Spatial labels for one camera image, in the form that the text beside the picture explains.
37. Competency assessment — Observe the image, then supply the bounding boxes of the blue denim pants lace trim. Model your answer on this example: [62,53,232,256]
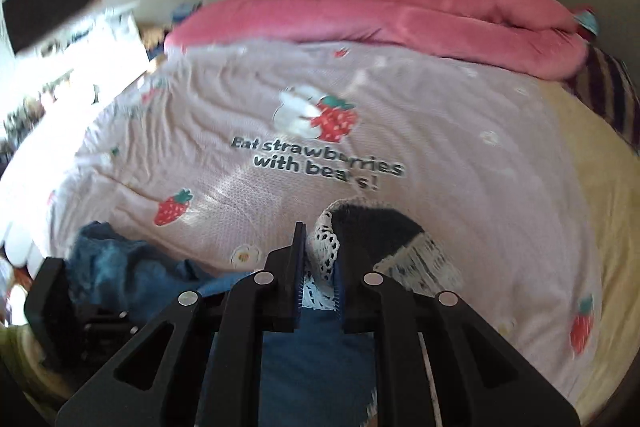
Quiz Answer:
[67,197,466,427]

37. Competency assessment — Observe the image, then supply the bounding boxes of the white cabinet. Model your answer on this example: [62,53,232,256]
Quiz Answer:
[0,4,151,168]

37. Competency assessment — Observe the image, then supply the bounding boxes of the striped pillow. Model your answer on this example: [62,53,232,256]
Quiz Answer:
[565,47,640,152]

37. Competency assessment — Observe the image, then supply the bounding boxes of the black television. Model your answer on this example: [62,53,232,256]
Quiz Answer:
[2,0,96,55]

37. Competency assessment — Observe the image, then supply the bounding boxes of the teal patterned cloth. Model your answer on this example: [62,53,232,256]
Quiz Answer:
[574,8,599,35]

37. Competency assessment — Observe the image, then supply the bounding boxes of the pink quilt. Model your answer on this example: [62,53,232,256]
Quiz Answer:
[164,0,591,80]

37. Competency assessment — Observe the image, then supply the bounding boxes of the yellow bed sheet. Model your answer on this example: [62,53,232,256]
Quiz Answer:
[535,77,640,408]

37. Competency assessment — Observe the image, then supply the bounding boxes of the strawberry print blanket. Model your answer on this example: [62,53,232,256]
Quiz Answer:
[0,39,611,403]

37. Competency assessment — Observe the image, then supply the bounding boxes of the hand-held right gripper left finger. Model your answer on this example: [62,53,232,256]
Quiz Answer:
[54,222,308,427]

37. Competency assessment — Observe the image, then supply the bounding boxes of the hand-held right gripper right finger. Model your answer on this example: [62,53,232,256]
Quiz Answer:
[334,252,583,427]

